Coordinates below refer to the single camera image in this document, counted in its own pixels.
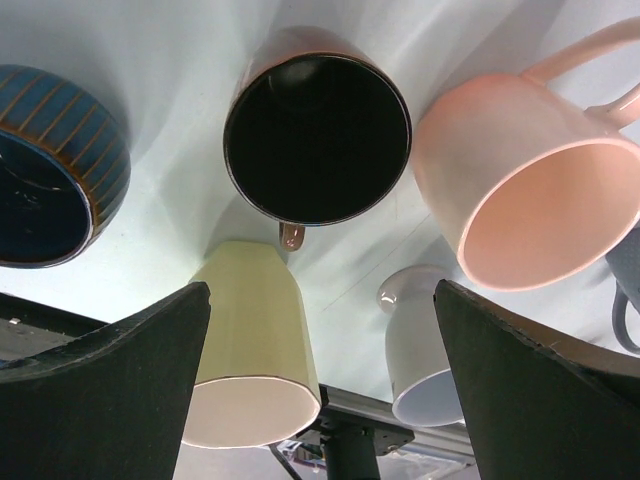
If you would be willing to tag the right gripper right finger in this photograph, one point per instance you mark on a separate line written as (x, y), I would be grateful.
(538, 403)

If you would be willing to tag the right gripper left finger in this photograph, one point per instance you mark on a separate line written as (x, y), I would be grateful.
(111, 404)

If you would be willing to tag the light grey footed mug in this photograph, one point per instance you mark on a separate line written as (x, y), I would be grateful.
(423, 387)

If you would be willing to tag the pale yellow mug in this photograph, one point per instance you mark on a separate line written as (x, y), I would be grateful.
(256, 383)

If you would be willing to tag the grey-blue speckled mug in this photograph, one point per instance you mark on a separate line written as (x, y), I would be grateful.
(623, 262)

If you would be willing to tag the large pink mug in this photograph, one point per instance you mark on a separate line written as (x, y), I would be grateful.
(526, 187)

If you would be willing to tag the dark blue striped mug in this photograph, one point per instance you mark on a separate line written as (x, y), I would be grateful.
(65, 168)

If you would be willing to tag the brown glazed mug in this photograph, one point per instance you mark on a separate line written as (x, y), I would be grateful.
(316, 134)

